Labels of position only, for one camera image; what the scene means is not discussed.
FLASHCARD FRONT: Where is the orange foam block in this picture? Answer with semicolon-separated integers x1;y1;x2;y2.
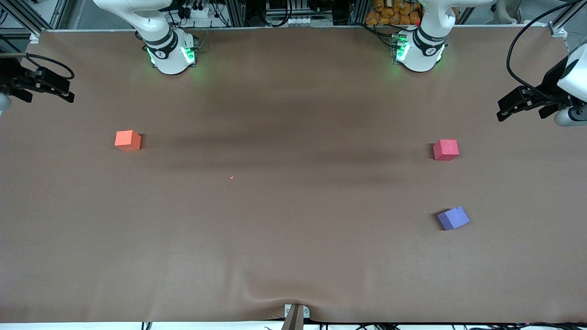
114;130;142;152

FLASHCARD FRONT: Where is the red foam block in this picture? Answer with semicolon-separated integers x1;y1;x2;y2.
433;139;460;161

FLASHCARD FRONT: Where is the purple foam block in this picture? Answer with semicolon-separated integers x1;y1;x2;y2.
437;206;471;231

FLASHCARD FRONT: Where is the pile of orange objects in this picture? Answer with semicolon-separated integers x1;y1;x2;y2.
365;0;423;27

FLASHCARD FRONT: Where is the white power strip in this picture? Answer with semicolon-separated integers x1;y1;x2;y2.
180;4;212;22

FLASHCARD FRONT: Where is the fabric table cover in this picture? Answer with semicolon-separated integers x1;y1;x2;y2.
0;25;587;324

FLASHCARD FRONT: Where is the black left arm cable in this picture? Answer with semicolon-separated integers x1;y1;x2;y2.
506;0;587;105

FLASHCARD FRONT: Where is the aluminium frame profile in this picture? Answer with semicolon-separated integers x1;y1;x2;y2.
0;0;43;44
548;0;587;38

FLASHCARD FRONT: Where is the metal clamp bracket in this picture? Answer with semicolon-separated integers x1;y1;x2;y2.
284;303;310;319

